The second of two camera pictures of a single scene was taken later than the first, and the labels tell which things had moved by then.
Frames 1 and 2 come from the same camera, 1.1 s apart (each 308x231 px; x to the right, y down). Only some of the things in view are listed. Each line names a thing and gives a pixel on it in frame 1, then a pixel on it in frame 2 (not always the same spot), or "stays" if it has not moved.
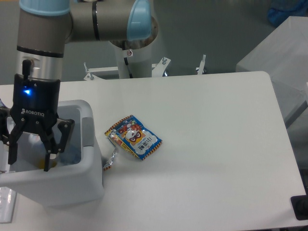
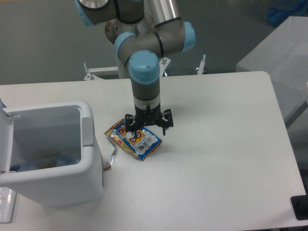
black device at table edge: (300, 205) stays
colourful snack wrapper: (129, 134) stays
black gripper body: (35, 103) to (146, 115)
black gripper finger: (56, 139) to (131, 124)
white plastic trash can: (74, 178) stays
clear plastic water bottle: (29, 155) to (57, 162)
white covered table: (283, 55) stays
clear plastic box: (7, 203) stays
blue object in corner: (280, 10) stays
